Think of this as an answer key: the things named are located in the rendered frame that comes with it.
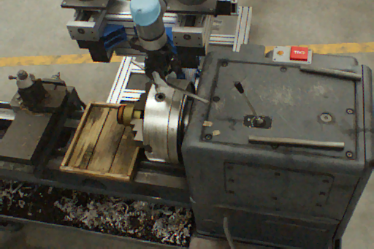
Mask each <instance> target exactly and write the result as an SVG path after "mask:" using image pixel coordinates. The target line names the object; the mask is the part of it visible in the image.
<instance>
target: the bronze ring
mask: <svg viewBox="0 0 374 249"><path fill-rule="evenodd" d="M144 114H145V111H144V110H135V109H134V105H133V104H127V105H120V107H119V108H118V111H117V115H116V119H117V122H118V123H119V124H121V125H125V126H131V120H132V118H136V119H142V120H143V119H144Z"/></svg>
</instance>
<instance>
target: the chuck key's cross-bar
mask: <svg viewBox="0 0 374 249"><path fill-rule="evenodd" d="M131 63H133V64H134V65H136V66H138V67H139V68H141V70H144V71H145V68H144V66H142V65H141V64H140V63H137V62H136V61H135V60H131ZM165 83H166V84H167V85H168V86H169V87H170V88H174V89H175V90H177V91H179V92H181V93H184V94H185V95H187V96H190V97H192V98H193V99H196V100H198V101H200V102H201V103H205V104H206V105H209V104H210V102H209V101H208V100H206V99H203V98H201V97H199V96H196V95H195V94H193V93H191V92H188V91H186V90H185V89H183V88H179V87H177V86H176V85H173V84H172V83H170V82H167V81H166V82H165Z"/></svg>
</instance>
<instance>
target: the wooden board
mask: <svg viewBox="0 0 374 249"><path fill-rule="evenodd" d="M105 103H106V104H105ZM120 105H127V104H119V103H107V102H102V101H91V100H90V101H89V103H88V105H87V107H86V110H85V112H84V113H83V114H84V115H83V117H82V119H81V121H80V125H79V126H78V127H77V130H76V134H75V137H74V138H73V139H72V142H71V145H70V146H69V149H68V151H67V153H66V156H65V157H64V160H63V161H62V165H61V168H60V170H61V171H62V173H66V174H70V175H81V176H86V177H92V178H96V179H105V180H108V179H109V180H114V181H118V182H123V183H131V182H132V179H133V177H134V172H135V170H136V168H137V163H138V161H139V159H140V155H141V151H142V148H140V147H135V146H134V145H135V143H134V138H135V137H134V136H132V135H134V132H133V131H131V127H129V126H125V125H121V124H119V123H118V122H117V119H116V115H117V111H118V108H119V107H120ZM95 107H96V109H95ZM98 107H99V108H98ZM97 108H98V109H97ZM111 109H112V110H111ZM91 110H93V111H91ZM92 114H93V115H92ZM84 117H86V118H84ZM87 118H88V119H87ZM96 119H97V120H96ZM92 121H93V122H92ZM85 123H87V124H85ZM123 127H124V128H125V127H126V128H125V129H124V128H123ZM127 129H128V130H127ZM124 134H125V135H126V136H125V135H124ZM127 135H128V136H127ZM130 138H131V139H130ZM128 143H129V144H128ZM124 144H125V145H124ZM121 145H122V146H123V147H122V146H121ZM127 145H128V146H127ZM131 145H132V148H130V147H131ZM126 147H127V148H126ZM75 148H76V149H75ZM78 148H79V149H78ZM124 148H126V149H124ZM135 151H136V152H135ZM69 152H70V153H69ZM74 152H75V153H74ZM124 152H125V153H124ZM88 153H91V154H88ZM116 153H119V154H118V155H117V154H116ZM99 154H100V155H99ZM120 155H121V157H123V158H124V160H123V158H121V157H120ZM132 155H133V156H132ZM75 156H77V157H75ZM84 156H85V158H84ZM91 156H92V158H91ZM129 156H130V157H129ZM131 156H132V157H131ZM86 157H87V158H86ZM113 157H114V158H113ZM119 157H120V158H119ZM127 157H128V158H127ZM95 158H97V159H95ZM72 159H73V160H72ZM114 159H115V160H114ZM86 160H88V162H87V161H86ZM105 160H106V161H105ZM113 160H114V161H113ZM85 161H86V162H85ZM89 161H90V162H89ZM78 162H79V163H78ZM83 162H85V163H83ZM87 163H88V164H87ZM121 163H122V164H121ZM129 163H130V164H129ZM68 164H69V165H68ZM72 165H73V166H76V168H73V166H72ZM78 165H79V167H78ZM81 166H82V168H80V167H81ZM126 166H127V167H126ZM87 167H88V168H87ZM89 167H90V168H89ZM125 167H126V168H125ZM72 168H73V170H72ZM86 168H87V169H86ZM103 168H104V169H103ZM111 168H112V169H111ZM128 168H129V169H128ZM88 169H89V170H88ZM124 169H125V170H126V169H127V170H128V171H125V170H124ZM83 170H84V171H83ZM108 170H109V171H108ZM118 170H120V171H118ZM99 171H100V172H99ZM122 171H123V173H122ZM118 172H119V173H118ZM121 174H122V175H121ZM126 174H127V175H126Z"/></svg>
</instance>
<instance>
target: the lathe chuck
mask: <svg viewBox="0 0 374 249"><path fill-rule="evenodd" d="M180 81H181V79H175V78H167V82H170V83H172V84H173V85H176V86H178V83H179V82H180ZM159 86H160V89H161V92H159V93H162V94H164V95H165V98H164V99H163V100H162V101H157V100H156V95H157V94H158V93H157V92H156V89H155V88H154V87H155V85H152V87H151V89H150V91H149V93H148V99H147V101H146V104H145V114H144V119H143V126H142V141H143V145H144V146H146V145H150V146H152V153H149V152H148V151H145V155H146V156H147V157H148V159H149V160H151V161H164V162H169V163H172V162H171V161H170V158H169V154H168V148H167V131H168V123H169V114H170V107H171V103H172V100H173V96H174V92H175V89H174V88H170V87H169V86H167V87H165V86H163V85H159Z"/></svg>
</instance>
